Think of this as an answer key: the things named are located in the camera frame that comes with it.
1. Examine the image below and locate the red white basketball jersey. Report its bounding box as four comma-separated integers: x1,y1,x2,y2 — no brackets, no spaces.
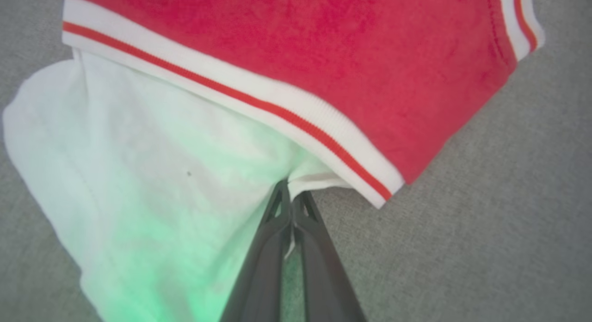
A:
2,0,545,322

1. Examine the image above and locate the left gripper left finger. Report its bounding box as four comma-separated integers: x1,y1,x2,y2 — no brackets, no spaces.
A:
221,180,294,322

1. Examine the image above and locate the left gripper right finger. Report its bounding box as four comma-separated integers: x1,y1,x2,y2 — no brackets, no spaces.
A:
291,190,368,322

